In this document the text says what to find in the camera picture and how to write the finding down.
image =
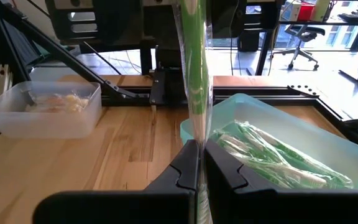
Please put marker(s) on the clear plastic bin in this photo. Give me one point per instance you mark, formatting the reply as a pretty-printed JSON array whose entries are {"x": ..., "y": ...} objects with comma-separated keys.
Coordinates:
[{"x": 42, "y": 124}]

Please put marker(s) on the red box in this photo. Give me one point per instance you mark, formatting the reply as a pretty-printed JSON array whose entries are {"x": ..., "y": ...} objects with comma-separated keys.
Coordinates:
[{"x": 305, "y": 11}]

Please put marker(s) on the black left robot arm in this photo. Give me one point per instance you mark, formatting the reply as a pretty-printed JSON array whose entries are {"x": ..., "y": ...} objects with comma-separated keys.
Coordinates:
[{"x": 166, "y": 87}]

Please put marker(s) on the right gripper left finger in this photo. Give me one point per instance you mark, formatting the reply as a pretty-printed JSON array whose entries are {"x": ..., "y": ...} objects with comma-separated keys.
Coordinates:
[{"x": 166, "y": 205}]

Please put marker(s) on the silver metal bracket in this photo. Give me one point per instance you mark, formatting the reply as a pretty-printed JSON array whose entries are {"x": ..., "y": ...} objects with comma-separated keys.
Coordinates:
[{"x": 3, "y": 81}]

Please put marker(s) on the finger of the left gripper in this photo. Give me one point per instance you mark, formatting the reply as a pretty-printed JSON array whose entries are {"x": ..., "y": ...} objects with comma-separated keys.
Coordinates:
[
  {"x": 117, "y": 21},
  {"x": 228, "y": 18}
]

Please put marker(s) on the light turquoise plastic bin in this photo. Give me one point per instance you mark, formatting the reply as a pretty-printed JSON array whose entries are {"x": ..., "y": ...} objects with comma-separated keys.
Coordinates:
[{"x": 322, "y": 140}]

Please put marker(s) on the black desk beam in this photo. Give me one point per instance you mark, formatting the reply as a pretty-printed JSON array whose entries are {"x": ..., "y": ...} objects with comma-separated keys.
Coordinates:
[{"x": 20, "y": 43}]

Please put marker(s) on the black computer tower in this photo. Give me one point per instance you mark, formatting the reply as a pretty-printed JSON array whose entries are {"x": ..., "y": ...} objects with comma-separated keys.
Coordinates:
[{"x": 249, "y": 40}]

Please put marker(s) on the black office chair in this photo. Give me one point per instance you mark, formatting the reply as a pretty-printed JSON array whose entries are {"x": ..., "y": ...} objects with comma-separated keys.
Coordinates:
[{"x": 304, "y": 32}]

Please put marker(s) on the white box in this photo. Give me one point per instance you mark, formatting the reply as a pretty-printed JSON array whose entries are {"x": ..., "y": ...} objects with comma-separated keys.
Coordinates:
[{"x": 291, "y": 9}]

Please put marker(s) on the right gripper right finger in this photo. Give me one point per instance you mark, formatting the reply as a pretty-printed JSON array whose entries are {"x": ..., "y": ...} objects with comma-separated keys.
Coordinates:
[{"x": 259, "y": 205}]

